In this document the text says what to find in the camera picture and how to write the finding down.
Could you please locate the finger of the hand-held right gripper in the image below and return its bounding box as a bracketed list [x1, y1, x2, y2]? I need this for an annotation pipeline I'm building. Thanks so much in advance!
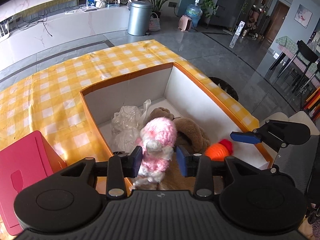
[230, 119, 311, 148]

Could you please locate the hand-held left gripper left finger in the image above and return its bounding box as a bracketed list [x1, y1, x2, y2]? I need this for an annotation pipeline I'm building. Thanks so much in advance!
[60, 146, 143, 200]

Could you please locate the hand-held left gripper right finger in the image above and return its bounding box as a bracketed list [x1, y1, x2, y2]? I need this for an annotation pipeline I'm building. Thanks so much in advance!
[176, 146, 262, 198]

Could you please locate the brown plush toy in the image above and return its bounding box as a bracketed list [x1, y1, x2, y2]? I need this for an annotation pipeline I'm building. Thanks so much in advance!
[147, 107, 212, 155]

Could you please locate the orange knitted toy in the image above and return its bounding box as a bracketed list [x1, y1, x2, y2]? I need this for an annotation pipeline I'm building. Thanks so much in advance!
[205, 139, 234, 161]

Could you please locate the pink knitted toy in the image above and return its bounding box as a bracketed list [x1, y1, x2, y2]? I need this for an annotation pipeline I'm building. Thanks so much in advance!
[132, 116, 178, 189]

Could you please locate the white plastic bag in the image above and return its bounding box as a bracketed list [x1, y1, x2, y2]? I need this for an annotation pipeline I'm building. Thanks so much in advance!
[111, 99, 153, 153]

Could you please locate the orange cardboard box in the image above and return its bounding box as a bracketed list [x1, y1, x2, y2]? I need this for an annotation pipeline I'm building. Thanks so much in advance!
[79, 62, 274, 195]

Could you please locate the dark round stool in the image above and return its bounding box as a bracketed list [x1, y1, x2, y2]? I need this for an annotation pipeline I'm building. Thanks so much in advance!
[209, 77, 239, 102]

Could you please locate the stack of colourful books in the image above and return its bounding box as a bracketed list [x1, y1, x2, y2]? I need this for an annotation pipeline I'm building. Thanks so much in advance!
[301, 86, 320, 120]

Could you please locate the purple fluffy blanket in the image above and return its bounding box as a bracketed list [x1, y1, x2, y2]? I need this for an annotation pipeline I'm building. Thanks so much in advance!
[299, 220, 320, 240]

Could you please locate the green checked dining table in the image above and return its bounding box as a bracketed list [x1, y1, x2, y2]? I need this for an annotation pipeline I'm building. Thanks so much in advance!
[275, 35, 320, 75]

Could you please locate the white upright panel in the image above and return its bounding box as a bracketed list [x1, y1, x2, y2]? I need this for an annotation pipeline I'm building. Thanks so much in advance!
[229, 21, 245, 48]

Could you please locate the black dining chair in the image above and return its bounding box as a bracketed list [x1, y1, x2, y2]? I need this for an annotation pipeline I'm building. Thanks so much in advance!
[269, 40, 320, 95]

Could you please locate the yellow checked tablecloth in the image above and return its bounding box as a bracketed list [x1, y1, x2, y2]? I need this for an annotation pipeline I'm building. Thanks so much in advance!
[0, 39, 260, 240]

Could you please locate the cluttered side shelf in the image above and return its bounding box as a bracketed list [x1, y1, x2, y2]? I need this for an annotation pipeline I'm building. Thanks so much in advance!
[246, 5, 270, 40]

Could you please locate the brown wooden door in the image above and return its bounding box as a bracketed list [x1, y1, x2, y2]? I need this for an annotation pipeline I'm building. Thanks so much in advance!
[264, 1, 290, 47]

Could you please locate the pink space heater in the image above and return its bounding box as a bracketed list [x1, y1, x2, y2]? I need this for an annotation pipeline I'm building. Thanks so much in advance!
[178, 15, 194, 32]

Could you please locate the dark grey cabinet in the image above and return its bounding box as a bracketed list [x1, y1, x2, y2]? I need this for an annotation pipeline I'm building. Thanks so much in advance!
[207, 0, 247, 29]

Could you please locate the blue water jug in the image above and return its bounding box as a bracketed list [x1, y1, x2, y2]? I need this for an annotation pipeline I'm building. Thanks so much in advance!
[186, 0, 203, 28]

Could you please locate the small woven basket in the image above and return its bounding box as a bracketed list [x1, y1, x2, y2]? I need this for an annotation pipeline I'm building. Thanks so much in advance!
[149, 12, 160, 32]

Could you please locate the blue-grey metal trash can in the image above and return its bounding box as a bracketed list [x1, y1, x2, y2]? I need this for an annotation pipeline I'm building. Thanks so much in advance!
[127, 0, 153, 37]

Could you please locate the white marble tv console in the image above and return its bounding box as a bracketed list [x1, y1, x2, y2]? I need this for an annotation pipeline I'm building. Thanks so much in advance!
[0, 5, 133, 65]

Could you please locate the white wifi router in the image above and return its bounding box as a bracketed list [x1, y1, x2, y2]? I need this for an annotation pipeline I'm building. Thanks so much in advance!
[0, 21, 10, 43]

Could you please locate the pale wall painting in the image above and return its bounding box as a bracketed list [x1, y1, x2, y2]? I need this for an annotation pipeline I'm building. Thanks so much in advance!
[296, 4, 313, 28]

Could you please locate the black power cable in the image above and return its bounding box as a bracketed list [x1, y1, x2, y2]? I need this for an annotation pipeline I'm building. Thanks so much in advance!
[15, 9, 53, 37]

